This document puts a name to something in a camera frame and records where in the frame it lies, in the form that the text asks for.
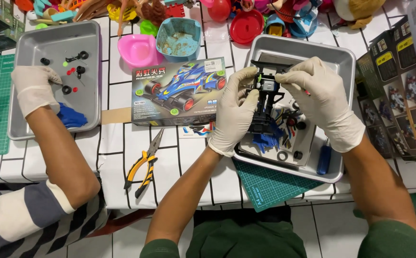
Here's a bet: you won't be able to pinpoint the blue toy car body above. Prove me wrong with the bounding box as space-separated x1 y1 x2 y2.
56 102 88 129
252 121 284 154

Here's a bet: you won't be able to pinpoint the black axle part with wheel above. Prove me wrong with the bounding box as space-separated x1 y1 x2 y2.
65 50 90 64

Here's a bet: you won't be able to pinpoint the blue handled screwdriver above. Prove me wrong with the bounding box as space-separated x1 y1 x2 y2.
316 138 333 176

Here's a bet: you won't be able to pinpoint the white black-lined tablecloth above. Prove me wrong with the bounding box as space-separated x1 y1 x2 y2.
0 0 416 210

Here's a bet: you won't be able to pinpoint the small silver motor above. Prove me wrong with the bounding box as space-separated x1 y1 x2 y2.
262 80 279 95

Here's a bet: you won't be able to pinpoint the pink toy potty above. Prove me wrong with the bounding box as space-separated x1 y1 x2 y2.
117 34 164 71

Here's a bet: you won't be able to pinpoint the person's green clothing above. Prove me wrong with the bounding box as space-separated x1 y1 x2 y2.
139 206 416 258

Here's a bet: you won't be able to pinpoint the black toy car chassis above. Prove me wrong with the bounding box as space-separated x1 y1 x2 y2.
245 59 295 135

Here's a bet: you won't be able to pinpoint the person's right hand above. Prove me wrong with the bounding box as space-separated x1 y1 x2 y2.
274 57 366 153

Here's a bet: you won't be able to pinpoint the sticker sheet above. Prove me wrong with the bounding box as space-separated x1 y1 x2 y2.
179 121 216 139

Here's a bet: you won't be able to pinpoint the toy race car box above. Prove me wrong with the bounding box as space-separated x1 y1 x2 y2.
131 57 227 127

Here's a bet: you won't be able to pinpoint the red round plastic lid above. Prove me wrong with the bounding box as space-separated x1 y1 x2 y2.
229 9 265 46

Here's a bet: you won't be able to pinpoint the stack of flattened car boxes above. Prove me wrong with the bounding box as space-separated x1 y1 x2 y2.
355 0 416 162

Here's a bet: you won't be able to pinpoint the heap of colourful toys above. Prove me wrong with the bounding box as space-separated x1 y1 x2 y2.
15 0 387 39

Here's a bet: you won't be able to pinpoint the brown cardboard strip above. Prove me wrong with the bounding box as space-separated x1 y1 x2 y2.
101 107 133 125

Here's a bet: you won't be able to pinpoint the yellow black pliers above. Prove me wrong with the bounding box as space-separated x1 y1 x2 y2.
123 128 165 199

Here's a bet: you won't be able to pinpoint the dirty blue plastic bowl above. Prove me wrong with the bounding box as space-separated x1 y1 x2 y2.
156 17 202 64

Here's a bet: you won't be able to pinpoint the person's left hand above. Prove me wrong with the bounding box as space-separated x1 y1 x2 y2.
208 66 262 158

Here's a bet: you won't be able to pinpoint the metal tray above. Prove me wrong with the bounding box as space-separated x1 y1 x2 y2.
234 35 357 183
7 20 102 141

